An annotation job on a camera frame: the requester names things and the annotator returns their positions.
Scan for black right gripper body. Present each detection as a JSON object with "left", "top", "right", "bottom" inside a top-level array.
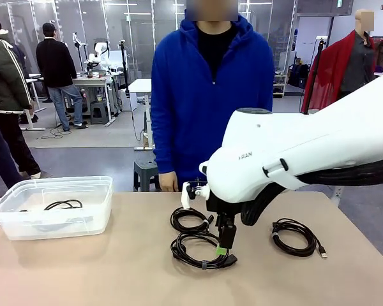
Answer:
[{"left": 206, "top": 190, "right": 244, "bottom": 221}]

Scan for black power cable coil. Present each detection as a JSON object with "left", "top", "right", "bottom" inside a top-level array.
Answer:
[
  {"left": 170, "top": 231, "right": 239, "bottom": 270},
  {"left": 17, "top": 199, "right": 84, "bottom": 213}
]

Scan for thin black cable coil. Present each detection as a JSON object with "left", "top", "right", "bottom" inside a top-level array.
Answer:
[{"left": 170, "top": 207, "right": 215, "bottom": 232}]

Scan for black USB cable coil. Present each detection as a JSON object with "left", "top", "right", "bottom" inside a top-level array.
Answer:
[{"left": 271, "top": 217, "right": 329, "bottom": 259}]

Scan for blue-sleeved right forearm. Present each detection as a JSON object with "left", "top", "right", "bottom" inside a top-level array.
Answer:
[{"left": 151, "top": 120, "right": 179, "bottom": 175}]

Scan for person's right hand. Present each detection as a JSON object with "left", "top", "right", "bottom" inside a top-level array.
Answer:
[{"left": 158, "top": 170, "right": 180, "bottom": 193}]

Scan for grey-green plastic stool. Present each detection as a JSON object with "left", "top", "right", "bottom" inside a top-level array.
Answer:
[{"left": 133, "top": 158, "right": 162, "bottom": 192}]

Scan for person in blue hoodie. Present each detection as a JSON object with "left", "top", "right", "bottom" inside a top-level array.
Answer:
[{"left": 150, "top": 12, "right": 274, "bottom": 192}]

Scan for wooden shoe shelf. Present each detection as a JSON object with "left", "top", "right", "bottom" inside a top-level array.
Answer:
[{"left": 273, "top": 74, "right": 288, "bottom": 98}]

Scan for white standing desk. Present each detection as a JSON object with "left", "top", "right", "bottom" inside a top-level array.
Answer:
[{"left": 127, "top": 78, "right": 154, "bottom": 151}]

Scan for black bags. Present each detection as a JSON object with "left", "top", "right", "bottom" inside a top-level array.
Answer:
[{"left": 289, "top": 62, "right": 311, "bottom": 89}]

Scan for grey plastic stool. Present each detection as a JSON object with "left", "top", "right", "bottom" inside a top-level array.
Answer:
[{"left": 89, "top": 101, "right": 110, "bottom": 125}]

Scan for mannequin with red cloth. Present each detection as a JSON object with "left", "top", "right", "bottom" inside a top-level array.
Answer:
[{"left": 301, "top": 30, "right": 376, "bottom": 114}]

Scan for clear plastic storage bin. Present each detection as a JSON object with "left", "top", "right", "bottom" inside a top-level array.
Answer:
[{"left": 0, "top": 175, "right": 114, "bottom": 242}]

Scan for grey workbench desk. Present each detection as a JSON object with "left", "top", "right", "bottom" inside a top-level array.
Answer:
[{"left": 73, "top": 75, "right": 117, "bottom": 127}]

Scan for black tripod with white head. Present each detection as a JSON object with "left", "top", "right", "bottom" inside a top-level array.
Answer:
[{"left": 301, "top": 34, "right": 327, "bottom": 115}]

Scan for mannequin in grey shirt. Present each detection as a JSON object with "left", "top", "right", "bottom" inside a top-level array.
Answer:
[{"left": 338, "top": 9, "right": 379, "bottom": 99}]

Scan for small white background robot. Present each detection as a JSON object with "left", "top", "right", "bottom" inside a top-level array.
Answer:
[{"left": 86, "top": 41, "right": 111, "bottom": 73}]

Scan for man in black sweater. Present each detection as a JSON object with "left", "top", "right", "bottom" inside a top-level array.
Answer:
[{"left": 35, "top": 22, "right": 89, "bottom": 132}]

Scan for person in green jacket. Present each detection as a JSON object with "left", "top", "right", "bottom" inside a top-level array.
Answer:
[{"left": 0, "top": 11, "right": 52, "bottom": 179}]

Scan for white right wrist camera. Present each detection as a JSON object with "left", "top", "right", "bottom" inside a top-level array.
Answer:
[{"left": 181, "top": 180, "right": 211, "bottom": 210}]

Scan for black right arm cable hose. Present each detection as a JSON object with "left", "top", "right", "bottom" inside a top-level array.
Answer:
[{"left": 241, "top": 155, "right": 383, "bottom": 228}]

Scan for black camera tripod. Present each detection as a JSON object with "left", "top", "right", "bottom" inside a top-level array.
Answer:
[{"left": 119, "top": 40, "right": 131, "bottom": 96}]

